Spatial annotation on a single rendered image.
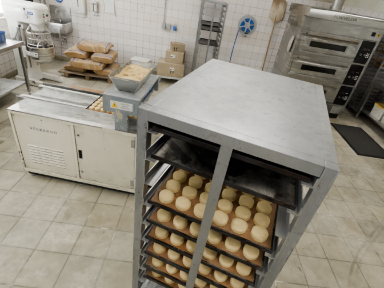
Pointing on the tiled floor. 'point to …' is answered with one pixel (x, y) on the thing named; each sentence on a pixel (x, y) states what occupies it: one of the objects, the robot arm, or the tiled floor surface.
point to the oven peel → (278, 10)
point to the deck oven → (328, 50)
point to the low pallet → (84, 74)
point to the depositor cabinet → (74, 146)
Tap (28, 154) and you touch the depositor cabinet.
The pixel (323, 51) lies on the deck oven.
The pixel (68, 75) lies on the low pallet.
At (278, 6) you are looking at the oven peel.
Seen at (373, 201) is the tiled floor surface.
